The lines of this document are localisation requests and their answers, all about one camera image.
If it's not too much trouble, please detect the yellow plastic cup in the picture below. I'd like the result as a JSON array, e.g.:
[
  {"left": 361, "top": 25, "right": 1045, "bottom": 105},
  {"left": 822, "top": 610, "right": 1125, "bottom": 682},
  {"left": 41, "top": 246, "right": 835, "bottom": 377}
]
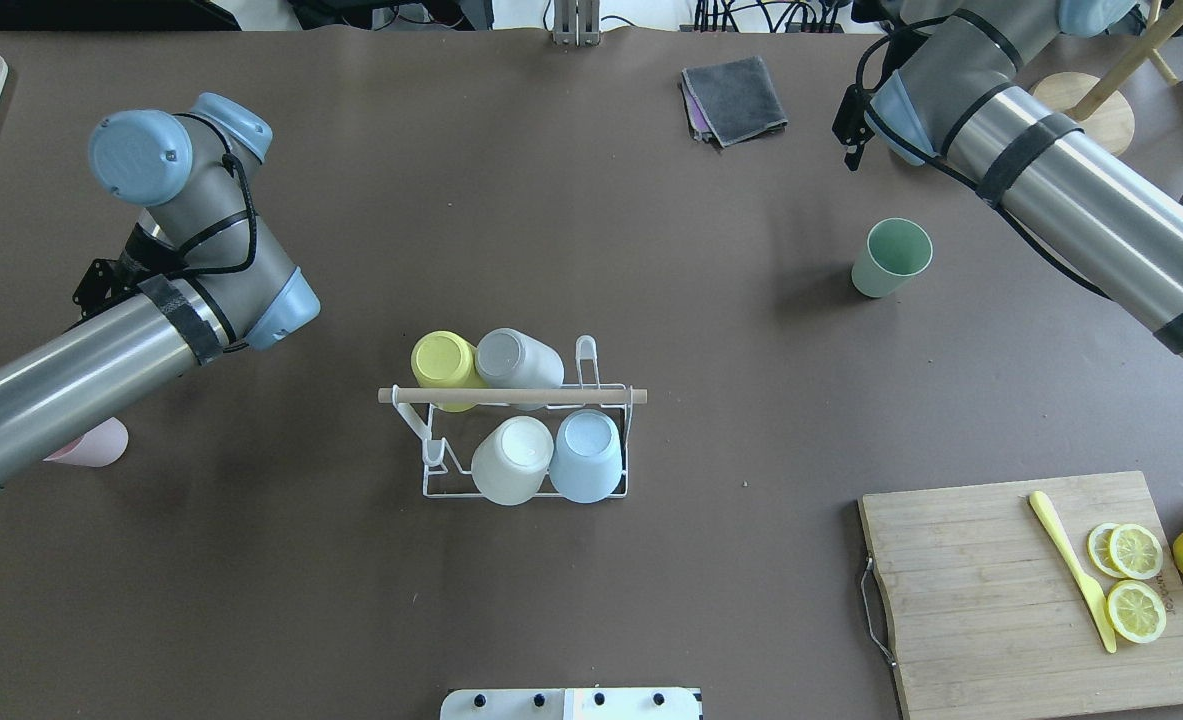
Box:
[{"left": 411, "top": 331, "right": 489, "bottom": 389}]

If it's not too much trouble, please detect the cream white plastic cup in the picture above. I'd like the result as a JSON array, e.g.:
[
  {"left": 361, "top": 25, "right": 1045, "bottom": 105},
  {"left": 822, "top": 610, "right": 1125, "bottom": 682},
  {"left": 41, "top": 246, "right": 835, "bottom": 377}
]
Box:
[{"left": 471, "top": 416, "right": 554, "bottom": 506}]

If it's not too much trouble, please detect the wooden cutting board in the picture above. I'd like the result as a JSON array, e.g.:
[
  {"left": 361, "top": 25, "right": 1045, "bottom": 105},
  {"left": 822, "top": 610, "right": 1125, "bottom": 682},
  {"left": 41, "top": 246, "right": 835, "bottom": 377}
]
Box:
[{"left": 859, "top": 471, "right": 1183, "bottom": 719}]

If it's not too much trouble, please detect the light blue plastic cup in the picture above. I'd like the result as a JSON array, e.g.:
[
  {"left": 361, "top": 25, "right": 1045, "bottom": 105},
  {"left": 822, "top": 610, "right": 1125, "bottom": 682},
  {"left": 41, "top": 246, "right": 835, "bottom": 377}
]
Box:
[{"left": 549, "top": 409, "right": 623, "bottom": 502}]

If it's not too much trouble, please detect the white wire cup holder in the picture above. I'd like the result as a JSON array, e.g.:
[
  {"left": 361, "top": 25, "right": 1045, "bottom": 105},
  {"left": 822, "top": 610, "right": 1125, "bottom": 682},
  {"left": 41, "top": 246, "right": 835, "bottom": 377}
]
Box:
[{"left": 379, "top": 327, "right": 647, "bottom": 507}]

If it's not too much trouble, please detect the lemon slice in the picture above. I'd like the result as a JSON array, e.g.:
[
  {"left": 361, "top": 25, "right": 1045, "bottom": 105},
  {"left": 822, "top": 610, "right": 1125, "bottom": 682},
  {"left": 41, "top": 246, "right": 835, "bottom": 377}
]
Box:
[
  {"left": 1106, "top": 579, "right": 1166, "bottom": 644},
  {"left": 1086, "top": 521, "right": 1126, "bottom": 579},
  {"left": 1107, "top": 523, "right": 1164, "bottom": 580}
]

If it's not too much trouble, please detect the yellow plastic knife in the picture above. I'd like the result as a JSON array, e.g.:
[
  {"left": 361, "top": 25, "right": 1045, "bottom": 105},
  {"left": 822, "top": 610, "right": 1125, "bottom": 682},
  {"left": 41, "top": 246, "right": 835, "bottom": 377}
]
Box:
[{"left": 1027, "top": 489, "right": 1118, "bottom": 653}]

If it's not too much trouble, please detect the grey folded cloth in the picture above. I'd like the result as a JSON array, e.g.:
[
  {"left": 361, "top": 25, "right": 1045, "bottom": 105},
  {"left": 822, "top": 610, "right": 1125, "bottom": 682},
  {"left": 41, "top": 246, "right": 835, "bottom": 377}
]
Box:
[{"left": 681, "top": 56, "right": 788, "bottom": 149}]

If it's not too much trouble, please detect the green plastic cup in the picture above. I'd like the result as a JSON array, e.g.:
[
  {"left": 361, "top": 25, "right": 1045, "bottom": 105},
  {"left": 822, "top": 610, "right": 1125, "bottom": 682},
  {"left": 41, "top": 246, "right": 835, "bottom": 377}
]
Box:
[{"left": 851, "top": 218, "right": 935, "bottom": 299}]

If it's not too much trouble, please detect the wooden mug tree stand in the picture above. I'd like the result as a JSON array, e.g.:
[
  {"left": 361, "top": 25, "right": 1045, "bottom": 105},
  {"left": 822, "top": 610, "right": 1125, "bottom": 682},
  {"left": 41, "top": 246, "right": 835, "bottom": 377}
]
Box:
[{"left": 1030, "top": 1, "right": 1183, "bottom": 156}]

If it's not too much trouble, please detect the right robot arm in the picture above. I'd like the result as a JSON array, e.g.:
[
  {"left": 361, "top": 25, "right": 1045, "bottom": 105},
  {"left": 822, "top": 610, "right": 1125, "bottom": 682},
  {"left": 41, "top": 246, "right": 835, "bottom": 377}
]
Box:
[{"left": 855, "top": 1, "right": 1183, "bottom": 359}]

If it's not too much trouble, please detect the grey plastic cup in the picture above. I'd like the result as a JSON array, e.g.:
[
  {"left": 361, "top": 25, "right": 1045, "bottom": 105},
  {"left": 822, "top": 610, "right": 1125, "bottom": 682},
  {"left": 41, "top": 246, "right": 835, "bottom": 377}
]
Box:
[{"left": 476, "top": 327, "right": 565, "bottom": 389}]

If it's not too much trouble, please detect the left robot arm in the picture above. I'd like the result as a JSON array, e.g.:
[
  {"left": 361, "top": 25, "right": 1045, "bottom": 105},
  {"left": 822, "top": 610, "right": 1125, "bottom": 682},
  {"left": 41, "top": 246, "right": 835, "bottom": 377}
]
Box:
[{"left": 0, "top": 92, "right": 321, "bottom": 492}]

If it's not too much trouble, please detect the pink plastic cup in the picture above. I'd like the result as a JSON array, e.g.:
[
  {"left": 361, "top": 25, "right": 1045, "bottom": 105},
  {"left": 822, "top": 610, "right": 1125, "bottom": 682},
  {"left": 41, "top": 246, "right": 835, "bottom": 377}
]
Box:
[{"left": 44, "top": 416, "right": 129, "bottom": 468}]

